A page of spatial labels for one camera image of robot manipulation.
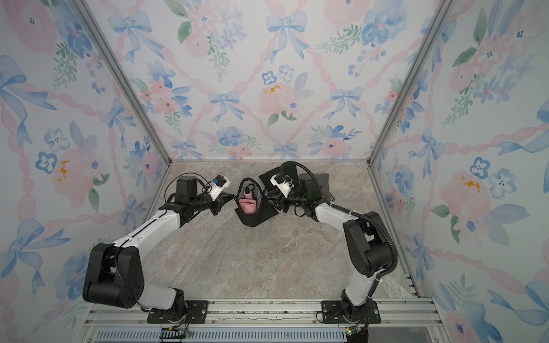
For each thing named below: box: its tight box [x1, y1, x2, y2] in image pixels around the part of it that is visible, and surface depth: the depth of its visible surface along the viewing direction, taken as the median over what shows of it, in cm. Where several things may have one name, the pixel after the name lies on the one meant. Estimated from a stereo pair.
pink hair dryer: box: [238, 186, 257, 215], surface depth 88 cm
